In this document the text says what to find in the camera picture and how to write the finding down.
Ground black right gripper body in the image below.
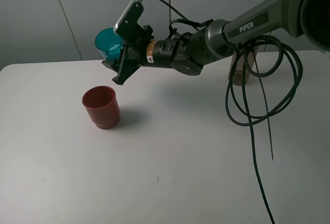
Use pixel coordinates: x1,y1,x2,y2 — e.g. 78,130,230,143
126,39,179,68

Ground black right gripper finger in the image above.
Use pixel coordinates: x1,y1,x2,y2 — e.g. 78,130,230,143
102,46,140,84
143,25,154,40

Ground teal translucent cup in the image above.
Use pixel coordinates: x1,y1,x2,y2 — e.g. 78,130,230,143
95,27,123,61

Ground smoky transparent water bottle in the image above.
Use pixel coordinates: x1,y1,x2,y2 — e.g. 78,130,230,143
228,51,257,86

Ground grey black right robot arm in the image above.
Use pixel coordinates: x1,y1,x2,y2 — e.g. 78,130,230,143
103,0,329,85

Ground red plastic cup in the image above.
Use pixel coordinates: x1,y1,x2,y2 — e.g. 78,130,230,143
82,85,120,130

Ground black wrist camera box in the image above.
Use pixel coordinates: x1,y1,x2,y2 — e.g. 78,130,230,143
113,0,144,44

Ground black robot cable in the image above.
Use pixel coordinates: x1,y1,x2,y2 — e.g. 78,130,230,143
143,0,303,224

